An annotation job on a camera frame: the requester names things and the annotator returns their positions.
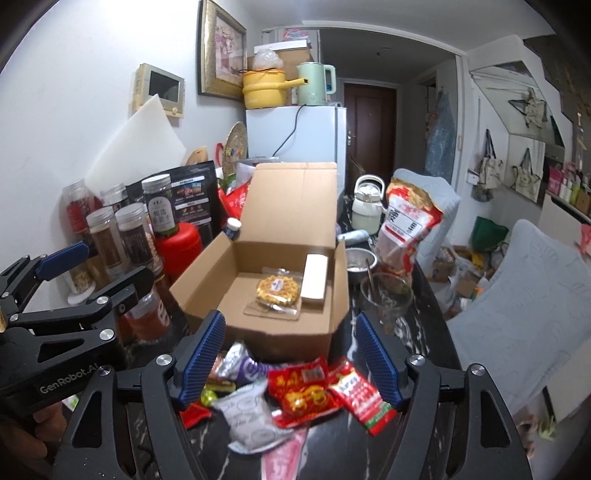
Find beige wall intercom panel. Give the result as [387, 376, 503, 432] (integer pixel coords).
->
[132, 63, 185, 118]

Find small white blue bottle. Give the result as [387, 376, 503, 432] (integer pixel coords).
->
[223, 217, 242, 241]

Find yellow cracker in clear wrap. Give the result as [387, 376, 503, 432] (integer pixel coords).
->
[243, 268, 303, 321]

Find stainless steel bowl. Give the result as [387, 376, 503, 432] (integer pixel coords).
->
[346, 247, 378, 285]

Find red yellow snack packet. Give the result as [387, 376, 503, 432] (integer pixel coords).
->
[267, 357, 341, 429]

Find white bread print snack bag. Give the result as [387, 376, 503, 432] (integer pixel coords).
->
[212, 379, 294, 455]

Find red plastic canister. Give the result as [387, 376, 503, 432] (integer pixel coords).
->
[155, 222, 204, 283]

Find pink rose snack pouch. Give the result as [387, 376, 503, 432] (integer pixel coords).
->
[260, 428, 308, 480]

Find white rectangular snack box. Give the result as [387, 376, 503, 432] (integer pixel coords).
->
[301, 254, 329, 303]

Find person's left hand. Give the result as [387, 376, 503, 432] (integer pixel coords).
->
[1, 402, 67, 469]

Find green lollipop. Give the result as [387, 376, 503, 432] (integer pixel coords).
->
[199, 386, 218, 408]

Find black standing pouch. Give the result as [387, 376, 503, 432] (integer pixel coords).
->
[126, 161, 221, 247]

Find light grey sofa chair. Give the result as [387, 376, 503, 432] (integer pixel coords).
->
[447, 220, 590, 414]

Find silver purple snack bag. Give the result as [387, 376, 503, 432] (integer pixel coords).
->
[214, 341, 273, 385]

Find clear jar dark label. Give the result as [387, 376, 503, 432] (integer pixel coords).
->
[115, 203, 161, 272]

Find red bag behind box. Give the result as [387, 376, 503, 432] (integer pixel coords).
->
[217, 179, 250, 220]

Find gold framed picture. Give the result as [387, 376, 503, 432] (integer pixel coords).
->
[197, 1, 247, 101]

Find dark jar green label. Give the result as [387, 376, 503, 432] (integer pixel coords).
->
[141, 174, 178, 238]

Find large red cashew bag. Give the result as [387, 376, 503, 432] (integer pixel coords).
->
[375, 177, 444, 278]

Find dark brown door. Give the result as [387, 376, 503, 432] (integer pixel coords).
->
[344, 83, 397, 193]

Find brown green cereal packet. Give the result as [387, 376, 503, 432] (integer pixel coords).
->
[205, 354, 236, 394]

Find grey lying bottle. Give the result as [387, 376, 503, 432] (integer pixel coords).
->
[337, 229, 370, 246]

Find black power cable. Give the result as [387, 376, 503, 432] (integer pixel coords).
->
[270, 103, 309, 159]

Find white refrigerator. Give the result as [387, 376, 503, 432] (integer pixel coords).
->
[245, 105, 346, 194]

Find yellow pot with handle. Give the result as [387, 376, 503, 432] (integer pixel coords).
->
[242, 69, 308, 110]

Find clear jar brown contents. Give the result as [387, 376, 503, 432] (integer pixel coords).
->
[86, 206, 125, 280]

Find red white green snack packet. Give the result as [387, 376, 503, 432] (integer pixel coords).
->
[328, 358, 398, 436]

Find brown cardboard box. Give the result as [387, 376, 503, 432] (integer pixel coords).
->
[170, 162, 349, 363]

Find small red snack packet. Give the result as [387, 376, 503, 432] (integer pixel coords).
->
[180, 402, 212, 430]

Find clear glass mug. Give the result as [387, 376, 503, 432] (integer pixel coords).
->
[360, 272, 414, 340]

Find woven round fan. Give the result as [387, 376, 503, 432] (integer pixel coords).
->
[221, 121, 249, 178]

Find white cream water jug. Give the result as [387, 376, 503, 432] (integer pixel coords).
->
[351, 174, 386, 235]

